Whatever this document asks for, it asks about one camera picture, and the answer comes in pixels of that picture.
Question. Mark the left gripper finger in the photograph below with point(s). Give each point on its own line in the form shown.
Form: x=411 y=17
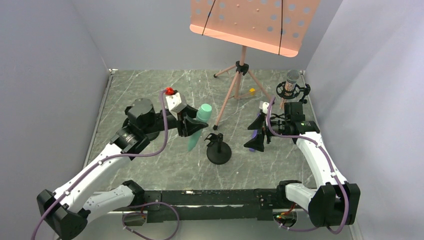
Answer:
x=190 y=112
x=191 y=126

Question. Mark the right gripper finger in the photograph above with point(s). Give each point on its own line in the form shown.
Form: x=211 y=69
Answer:
x=256 y=143
x=258 y=123

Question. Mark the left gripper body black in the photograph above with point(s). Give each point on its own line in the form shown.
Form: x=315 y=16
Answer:
x=182 y=122

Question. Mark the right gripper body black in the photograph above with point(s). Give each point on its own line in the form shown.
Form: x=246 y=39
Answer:
x=265 y=129

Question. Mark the mint green toy microphone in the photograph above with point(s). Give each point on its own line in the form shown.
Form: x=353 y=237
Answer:
x=203 y=115

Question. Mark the black tripod shock-mount stand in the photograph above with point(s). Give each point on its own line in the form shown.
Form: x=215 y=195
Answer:
x=305 y=91

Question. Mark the black round-base mic stand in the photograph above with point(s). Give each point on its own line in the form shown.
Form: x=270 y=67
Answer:
x=218 y=152
x=138 y=132

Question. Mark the glittery rhinestone microphone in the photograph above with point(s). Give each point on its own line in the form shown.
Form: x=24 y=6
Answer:
x=292 y=77

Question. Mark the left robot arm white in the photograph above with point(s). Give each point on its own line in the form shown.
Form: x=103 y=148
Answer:
x=71 y=207

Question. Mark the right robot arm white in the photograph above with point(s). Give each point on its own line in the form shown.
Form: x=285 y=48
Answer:
x=335 y=201

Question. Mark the pink music stand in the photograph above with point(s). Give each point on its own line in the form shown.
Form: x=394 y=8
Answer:
x=273 y=26

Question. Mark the purple toy microphone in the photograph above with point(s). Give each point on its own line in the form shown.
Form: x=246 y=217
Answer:
x=254 y=133

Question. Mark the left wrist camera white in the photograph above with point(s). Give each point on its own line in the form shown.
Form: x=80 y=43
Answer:
x=176 y=102

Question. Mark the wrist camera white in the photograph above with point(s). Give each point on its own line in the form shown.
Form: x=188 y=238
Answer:
x=264 y=106
x=176 y=102

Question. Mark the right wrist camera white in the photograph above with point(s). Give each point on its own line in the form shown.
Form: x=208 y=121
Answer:
x=264 y=106

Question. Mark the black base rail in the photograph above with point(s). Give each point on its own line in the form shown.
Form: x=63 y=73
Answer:
x=205 y=203

